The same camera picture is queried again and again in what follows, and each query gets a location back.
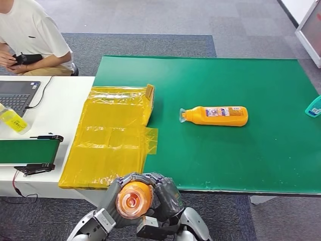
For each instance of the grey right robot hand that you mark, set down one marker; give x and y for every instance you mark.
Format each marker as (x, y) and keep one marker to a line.
(168, 198)

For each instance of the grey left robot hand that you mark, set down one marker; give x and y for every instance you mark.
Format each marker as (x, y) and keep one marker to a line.
(110, 199)

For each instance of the orange bottle with clear cap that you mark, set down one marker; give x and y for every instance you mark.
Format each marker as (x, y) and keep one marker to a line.
(218, 116)
(134, 199)

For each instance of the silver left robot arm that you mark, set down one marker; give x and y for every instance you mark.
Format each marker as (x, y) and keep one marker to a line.
(83, 229)

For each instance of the clear bottle with yellow label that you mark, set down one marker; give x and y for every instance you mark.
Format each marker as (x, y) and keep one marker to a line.
(13, 121)

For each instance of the teal bottle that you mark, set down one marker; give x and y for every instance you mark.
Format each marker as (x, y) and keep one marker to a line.
(313, 108)

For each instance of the white table foot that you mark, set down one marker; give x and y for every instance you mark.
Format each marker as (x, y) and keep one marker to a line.
(91, 196)
(261, 199)

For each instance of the yellow plastic wrapped board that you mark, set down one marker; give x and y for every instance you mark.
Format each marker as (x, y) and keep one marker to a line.
(108, 146)

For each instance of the green belt conveyor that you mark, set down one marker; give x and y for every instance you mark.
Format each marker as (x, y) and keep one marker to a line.
(27, 151)

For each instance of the green table mat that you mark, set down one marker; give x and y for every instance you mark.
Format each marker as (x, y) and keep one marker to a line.
(200, 83)

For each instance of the dark grey laptop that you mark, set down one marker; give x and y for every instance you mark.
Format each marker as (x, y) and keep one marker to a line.
(15, 96)

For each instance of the black handheld controller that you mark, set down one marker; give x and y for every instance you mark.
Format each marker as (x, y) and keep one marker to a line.
(29, 59)

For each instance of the seated person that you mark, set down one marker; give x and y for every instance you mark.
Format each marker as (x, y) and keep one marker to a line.
(30, 26)

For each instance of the white framed board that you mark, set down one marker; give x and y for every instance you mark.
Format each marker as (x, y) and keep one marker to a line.
(310, 33)

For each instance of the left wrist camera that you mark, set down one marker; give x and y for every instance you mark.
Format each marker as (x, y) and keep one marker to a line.
(105, 221)

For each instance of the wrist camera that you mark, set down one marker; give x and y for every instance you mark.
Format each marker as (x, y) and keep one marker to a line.
(155, 229)
(105, 221)

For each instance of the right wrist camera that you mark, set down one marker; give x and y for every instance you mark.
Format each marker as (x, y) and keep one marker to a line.
(155, 229)

